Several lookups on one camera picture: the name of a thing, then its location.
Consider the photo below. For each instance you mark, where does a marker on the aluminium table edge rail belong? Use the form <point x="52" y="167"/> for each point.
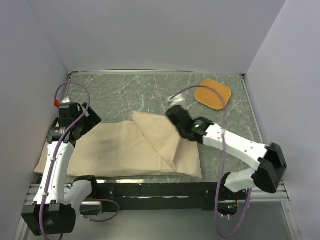
<point x="251" y="108"/>

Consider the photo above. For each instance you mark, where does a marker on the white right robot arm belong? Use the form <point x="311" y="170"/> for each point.
<point x="267" y="163"/>

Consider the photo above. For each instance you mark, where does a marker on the beige cloth wrap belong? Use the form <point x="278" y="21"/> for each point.
<point x="146" y="145"/>

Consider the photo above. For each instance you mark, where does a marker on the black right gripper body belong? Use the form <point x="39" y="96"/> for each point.
<point x="181" y="131"/>

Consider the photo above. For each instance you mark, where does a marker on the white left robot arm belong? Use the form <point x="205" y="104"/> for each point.
<point x="54" y="211"/>

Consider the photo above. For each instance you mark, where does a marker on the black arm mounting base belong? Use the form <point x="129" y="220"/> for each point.
<point x="151" y="196"/>

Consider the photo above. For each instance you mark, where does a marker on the orange woven bamboo tray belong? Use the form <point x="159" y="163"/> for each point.
<point x="210" y="99"/>

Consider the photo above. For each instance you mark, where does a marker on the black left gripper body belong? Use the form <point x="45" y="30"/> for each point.
<point x="88" y="123"/>

